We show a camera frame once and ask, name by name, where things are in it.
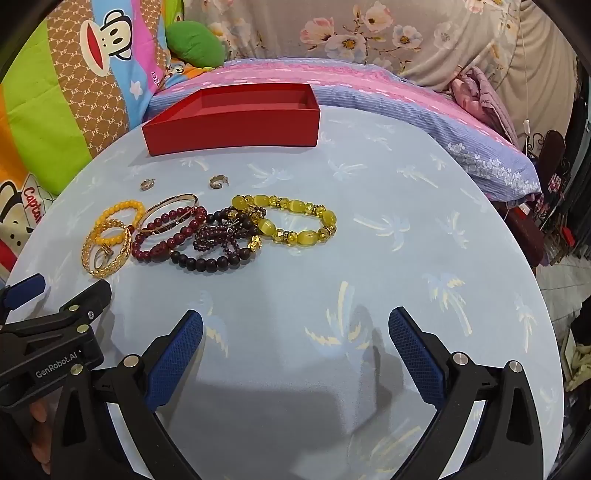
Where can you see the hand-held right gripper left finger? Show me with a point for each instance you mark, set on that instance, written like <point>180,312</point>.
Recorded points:
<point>178,360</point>

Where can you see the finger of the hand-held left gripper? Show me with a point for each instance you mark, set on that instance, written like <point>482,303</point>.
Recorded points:
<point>23,290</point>
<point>90,300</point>

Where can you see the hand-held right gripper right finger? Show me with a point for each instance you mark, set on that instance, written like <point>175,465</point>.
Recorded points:
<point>415,355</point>

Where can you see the gold hoop earring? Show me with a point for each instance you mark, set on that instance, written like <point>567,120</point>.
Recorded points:
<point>144,185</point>
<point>213,183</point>

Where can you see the rose gold bangle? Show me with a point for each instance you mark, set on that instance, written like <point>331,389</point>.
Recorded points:
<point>184,197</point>

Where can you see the red cardboard box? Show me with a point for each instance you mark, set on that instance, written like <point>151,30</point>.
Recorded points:
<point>231,134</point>

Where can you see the person's left hand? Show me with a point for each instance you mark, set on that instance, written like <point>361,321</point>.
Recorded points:
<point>40,429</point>

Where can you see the light blue palm print tablecloth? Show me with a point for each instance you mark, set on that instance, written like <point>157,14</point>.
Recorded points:
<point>369,277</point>

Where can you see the colourful monkey print blanket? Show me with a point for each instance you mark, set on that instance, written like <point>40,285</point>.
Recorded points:
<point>69,92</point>

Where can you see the dark wooden chair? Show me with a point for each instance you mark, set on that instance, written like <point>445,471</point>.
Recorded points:
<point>554,147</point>

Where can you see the pink quilted cloth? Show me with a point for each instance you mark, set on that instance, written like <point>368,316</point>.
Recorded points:
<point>480,92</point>

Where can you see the pink purple striped pillow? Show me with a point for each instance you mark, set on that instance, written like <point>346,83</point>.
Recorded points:
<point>369,87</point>

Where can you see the green pillow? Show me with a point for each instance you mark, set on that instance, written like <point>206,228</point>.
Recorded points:
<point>194,46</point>

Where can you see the grey floral sheet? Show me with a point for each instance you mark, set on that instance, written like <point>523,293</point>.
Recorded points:
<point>415,27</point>

